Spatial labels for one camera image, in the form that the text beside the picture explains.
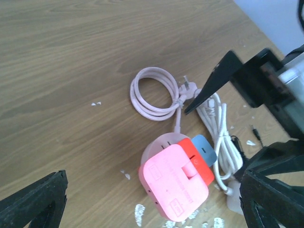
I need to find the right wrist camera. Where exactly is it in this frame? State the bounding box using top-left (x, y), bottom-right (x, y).
top-left (278, 46), bottom-right (304, 116)

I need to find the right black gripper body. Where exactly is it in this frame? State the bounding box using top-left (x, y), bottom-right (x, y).
top-left (229, 48), bottom-right (304, 140)

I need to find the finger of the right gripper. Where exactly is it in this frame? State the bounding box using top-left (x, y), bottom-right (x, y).
top-left (184, 50), bottom-right (243, 114)

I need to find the blue usb charger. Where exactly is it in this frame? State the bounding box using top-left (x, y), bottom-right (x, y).
top-left (191, 134), bottom-right (217, 167)

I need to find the black thin cable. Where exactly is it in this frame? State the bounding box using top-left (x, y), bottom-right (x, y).
top-left (230, 124), bottom-right (264, 164)

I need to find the red cube socket adapter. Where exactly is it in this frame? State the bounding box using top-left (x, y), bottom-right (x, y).
top-left (178, 138), bottom-right (214, 186)

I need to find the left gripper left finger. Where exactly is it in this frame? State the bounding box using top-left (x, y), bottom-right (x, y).
top-left (0, 170), bottom-right (68, 228)

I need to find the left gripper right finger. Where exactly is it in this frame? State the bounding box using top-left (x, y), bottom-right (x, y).
top-left (239, 140), bottom-right (304, 228)

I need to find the pink round power socket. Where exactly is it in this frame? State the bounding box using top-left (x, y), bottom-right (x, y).
top-left (141, 133), bottom-right (189, 165)

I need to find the pink coiled power cable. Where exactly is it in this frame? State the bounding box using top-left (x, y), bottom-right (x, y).
top-left (129, 67), bottom-right (202, 133)

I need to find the pink square plug adapter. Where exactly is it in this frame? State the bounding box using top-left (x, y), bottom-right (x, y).
top-left (139, 144), bottom-right (209, 222)

